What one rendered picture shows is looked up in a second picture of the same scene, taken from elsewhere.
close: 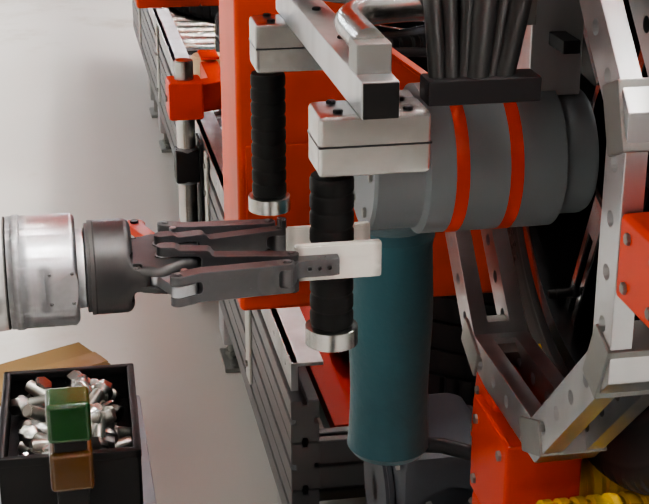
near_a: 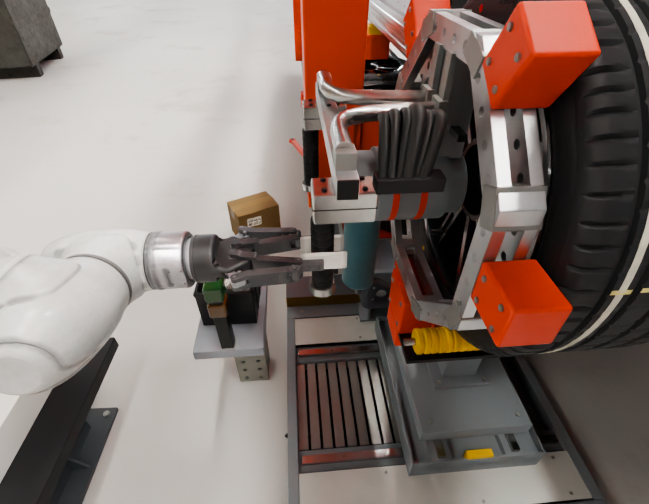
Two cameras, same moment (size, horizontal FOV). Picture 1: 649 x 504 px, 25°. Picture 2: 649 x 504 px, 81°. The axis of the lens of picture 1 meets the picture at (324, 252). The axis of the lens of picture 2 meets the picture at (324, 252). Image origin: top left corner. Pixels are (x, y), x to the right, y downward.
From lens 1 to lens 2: 65 cm
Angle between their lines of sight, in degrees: 19
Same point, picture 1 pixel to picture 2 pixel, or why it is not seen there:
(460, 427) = (388, 258)
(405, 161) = (361, 217)
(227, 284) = (262, 280)
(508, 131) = not seen: hidden behind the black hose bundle
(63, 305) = (179, 284)
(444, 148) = not seen: hidden behind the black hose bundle
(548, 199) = (437, 211)
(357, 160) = (334, 216)
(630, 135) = (497, 223)
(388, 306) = (359, 235)
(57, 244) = (172, 256)
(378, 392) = (354, 265)
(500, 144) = not seen: hidden behind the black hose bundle
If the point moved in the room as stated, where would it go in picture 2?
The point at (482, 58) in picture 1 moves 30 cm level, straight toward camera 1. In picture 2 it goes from (411, 166) to (392, 374)
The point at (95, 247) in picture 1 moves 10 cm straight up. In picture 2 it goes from (193, 256) to (176, 197)
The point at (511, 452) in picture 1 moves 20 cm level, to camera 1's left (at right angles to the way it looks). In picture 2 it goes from (406, 306) to (319, 299)
